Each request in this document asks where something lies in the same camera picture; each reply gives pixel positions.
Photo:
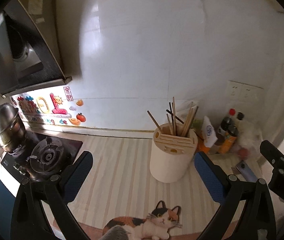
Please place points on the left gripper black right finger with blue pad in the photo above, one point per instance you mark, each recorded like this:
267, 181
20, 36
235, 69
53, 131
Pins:
257, 220

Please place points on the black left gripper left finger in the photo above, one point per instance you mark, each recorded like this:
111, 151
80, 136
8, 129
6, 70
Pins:
29, 220

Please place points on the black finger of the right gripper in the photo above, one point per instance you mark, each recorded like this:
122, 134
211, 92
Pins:
272, 154

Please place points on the bamboo chopstick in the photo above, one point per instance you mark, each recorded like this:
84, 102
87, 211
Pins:
170, 124
194, 111

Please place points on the light wooden chopstick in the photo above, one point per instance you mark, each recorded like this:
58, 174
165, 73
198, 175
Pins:
174, 113
186, 121

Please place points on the black chopstick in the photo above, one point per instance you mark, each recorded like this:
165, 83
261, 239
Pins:
170, 107

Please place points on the smartphone on counter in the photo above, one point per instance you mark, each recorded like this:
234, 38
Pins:
246, 172

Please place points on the blue cabinet door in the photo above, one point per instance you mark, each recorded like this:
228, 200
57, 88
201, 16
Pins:
7, 201

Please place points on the red tomato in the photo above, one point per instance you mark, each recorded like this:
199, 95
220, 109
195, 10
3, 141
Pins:
243, 153

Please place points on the orange label bottle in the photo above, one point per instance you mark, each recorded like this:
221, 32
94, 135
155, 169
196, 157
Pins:
230, 137

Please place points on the black cap bottle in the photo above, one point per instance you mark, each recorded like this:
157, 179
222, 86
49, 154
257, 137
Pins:
239, 121

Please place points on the white pouch bag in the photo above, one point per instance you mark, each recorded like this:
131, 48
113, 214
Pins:
208, 133

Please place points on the dark sauce bottle red cap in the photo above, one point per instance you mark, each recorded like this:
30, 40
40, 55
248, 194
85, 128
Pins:
227, 120

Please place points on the black gas stove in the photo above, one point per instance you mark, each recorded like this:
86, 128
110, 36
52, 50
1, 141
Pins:
41, 156

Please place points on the white cylindrical utensil holder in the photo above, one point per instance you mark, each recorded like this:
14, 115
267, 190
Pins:
171, 155

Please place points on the striped cat placemat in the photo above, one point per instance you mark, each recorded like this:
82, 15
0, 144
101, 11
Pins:
120, 184

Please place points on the steel steamer pot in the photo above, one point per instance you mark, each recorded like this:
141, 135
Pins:
12, 129

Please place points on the range hood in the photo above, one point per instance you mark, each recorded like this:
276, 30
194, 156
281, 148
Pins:
29, 50

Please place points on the wall power socket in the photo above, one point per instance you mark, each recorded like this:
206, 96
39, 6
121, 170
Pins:
236, 91

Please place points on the colourful wall stickers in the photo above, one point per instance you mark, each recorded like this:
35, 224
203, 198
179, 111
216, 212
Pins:
50, 106

